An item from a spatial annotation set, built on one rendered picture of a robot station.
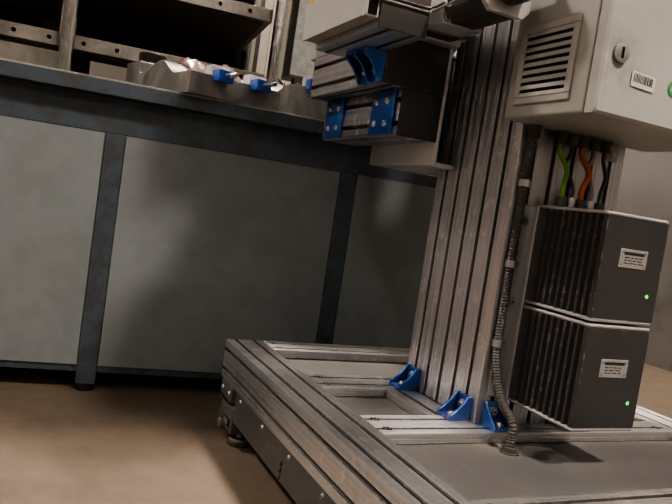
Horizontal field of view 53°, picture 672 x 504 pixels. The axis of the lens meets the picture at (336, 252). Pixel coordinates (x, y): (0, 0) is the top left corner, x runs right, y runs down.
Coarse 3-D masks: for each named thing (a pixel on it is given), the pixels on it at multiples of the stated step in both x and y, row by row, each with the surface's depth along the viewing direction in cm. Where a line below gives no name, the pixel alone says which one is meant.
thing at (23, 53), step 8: (0, 40) 176; (0, 48) 176; (8, 48) 176; (16, 48) 177; (24, 48) 177; (32, 48) 178; (40, 48) 179; (0, 56) 176; (8, 56) 176; (16, 56) 177; (24, 56) 178; (32, 56) 178; (40, 56) 179; (48, 56) 179; (56, 56) 180; (40, 64) 179; (48, 64) 180; (56, 64) 180
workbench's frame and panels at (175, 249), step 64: (0, 64) 158; (0, 128) 164; (64, 128) 169; (128, 128) 174; (192, 128) 178; (256, 128) 184; (320, 128) 184; (0, 192) 166; (64, 192) 171; (128, 192) 175; (192, 192) 180; (256, 192) 186; (320, 192) 192; (384, 192) 198; (0, 256) 168; (64, 256) 172; (128, 256) 177; (192, 256) 182; (256, 256) 188; (320, 256) 194; (384, 256) 200; (0, 320) 169; (64, 320) 174; (128, 320) 179; (192, 320) 184; (256, 320) 190; (320, 320) 196; (384, 320) 202
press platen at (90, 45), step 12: (0, 24) 235; (12, 24) 236; (24, 24) 237; (12, 36) 237; (24, 36) 238; (36, 36) 239; (48, 36) 243; (84, 48) 244; (96, 48) 245; (108, 48) 247; (120, 48) 248; (132, 48) 249; (132, 60) 250; (168, 60) 254; (240, 72) 262; (252, 72) 264
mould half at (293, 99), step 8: (272, 88) 212; (280, 88) 214; (288, 88) 188; (296, 88) 188; (304, 88) 189; (280, 96) 196; (288, 96) 188; (296, 96) 188; (304, 96) 189; (280, 104) 195; (288, 104) 188; (296, 104) 188; (304, 104) 189; (312, 104) 190; (320, 104) 191; (288, 112) 188; (296, 112) 189; (304, 112) 189; (312, 112) 190; (320, 112) 191
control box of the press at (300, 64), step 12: (300, 0) 273; (312, 0) 274; (300, 12) 273; (300, 24) 274; (288, 36) 284; (300, 36) 274; (288, 48) 281; (300, 48) 275; (288, 60) 278; (300, 60) 275; (288, 72) 276; (300, 72) 276; (312, 72) 277
